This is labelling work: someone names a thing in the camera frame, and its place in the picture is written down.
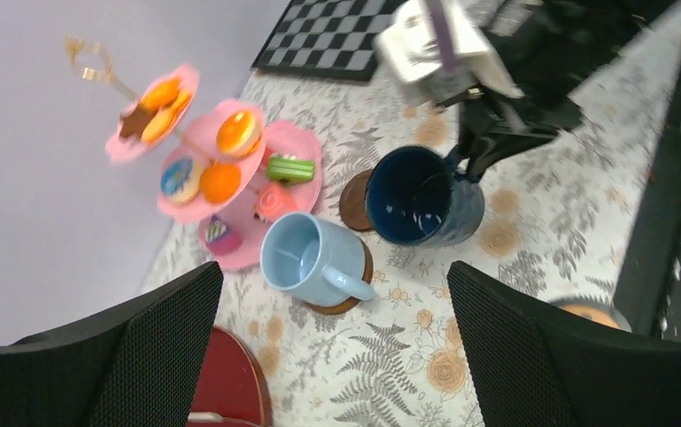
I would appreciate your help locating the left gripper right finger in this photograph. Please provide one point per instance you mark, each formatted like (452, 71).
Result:
(533, 364)

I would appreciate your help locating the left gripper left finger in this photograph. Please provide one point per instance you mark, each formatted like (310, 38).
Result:
(135, 364)

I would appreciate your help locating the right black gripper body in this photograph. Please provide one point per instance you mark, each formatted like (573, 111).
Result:
(492, 128)

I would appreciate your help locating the dark red round tray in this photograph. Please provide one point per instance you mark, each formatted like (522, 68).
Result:
(232, 384)

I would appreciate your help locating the dark blue mug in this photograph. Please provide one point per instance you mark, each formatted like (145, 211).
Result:
(416, 197)

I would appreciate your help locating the dark brown wooden coaster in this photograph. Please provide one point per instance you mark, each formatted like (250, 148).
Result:
(352, 209)

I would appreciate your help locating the light brown wooden coaster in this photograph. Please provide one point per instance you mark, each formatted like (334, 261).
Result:
(338, 280)

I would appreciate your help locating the blue frosted donut toy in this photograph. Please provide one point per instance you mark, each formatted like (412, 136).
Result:
(179, 183)

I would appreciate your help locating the orange round cookie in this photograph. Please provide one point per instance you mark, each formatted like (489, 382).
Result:
(219, 182)

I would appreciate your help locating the light blue mug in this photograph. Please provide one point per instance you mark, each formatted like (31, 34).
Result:
(314, 260)

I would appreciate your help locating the brown star cookie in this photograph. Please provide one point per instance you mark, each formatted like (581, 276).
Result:
(135, 122)

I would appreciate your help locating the round orange cracker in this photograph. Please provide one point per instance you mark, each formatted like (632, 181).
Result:
(158, 126)

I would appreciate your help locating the orange pancake stack toy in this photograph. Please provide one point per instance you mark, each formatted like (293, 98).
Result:
(239, 135)

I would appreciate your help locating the white cat-paw food tongs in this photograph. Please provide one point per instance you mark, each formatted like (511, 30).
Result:
(205, 417)

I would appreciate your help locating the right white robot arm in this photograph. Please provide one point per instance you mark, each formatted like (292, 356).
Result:
(549, 49)

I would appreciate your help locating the floral tablecloth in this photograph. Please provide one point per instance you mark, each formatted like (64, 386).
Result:
(557, 223)

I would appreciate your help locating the purple cake slice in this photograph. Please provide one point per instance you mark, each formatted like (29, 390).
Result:
(219, 237)

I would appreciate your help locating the black white chessboard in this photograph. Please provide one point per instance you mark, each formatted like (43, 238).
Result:
(330, 39)

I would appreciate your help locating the pink three-tier cake stand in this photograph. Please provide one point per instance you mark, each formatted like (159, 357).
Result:
(92, 62)

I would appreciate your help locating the green layered cake slice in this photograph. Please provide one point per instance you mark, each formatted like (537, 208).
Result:
(290, 170)

